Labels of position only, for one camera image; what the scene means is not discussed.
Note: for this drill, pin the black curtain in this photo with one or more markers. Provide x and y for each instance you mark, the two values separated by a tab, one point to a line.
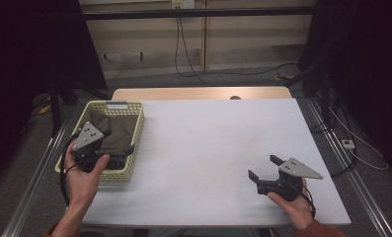
368	65
19	65

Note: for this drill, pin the person's right hand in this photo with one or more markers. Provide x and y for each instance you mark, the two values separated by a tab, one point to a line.
298	210

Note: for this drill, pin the olive green pants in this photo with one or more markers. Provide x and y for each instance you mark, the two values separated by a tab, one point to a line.
121	131

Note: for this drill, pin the black horizontal metal bar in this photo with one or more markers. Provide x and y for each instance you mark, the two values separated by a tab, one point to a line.
216	12

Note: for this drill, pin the black metal stand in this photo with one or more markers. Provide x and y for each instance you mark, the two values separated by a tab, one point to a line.
54	105

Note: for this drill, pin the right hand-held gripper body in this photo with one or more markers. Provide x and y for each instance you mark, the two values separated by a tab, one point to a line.
282	186

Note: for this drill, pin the pale yellow perforated plastic basket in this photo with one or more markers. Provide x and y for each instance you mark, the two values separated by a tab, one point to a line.
136	144

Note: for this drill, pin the person's left hand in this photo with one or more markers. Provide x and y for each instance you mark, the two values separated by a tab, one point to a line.
81	184

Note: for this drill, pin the white felt table mat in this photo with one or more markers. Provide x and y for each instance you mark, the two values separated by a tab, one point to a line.
200	158

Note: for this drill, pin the white wall socket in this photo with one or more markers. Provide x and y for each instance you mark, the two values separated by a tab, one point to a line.
183	3

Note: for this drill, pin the white power strip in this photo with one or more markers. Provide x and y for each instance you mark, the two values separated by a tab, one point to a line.
348	144

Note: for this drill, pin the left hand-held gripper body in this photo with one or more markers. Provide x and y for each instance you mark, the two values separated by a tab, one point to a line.
88	138

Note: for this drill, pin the aluminium floor rail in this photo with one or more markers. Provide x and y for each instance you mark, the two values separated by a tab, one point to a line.
35	181
358	187

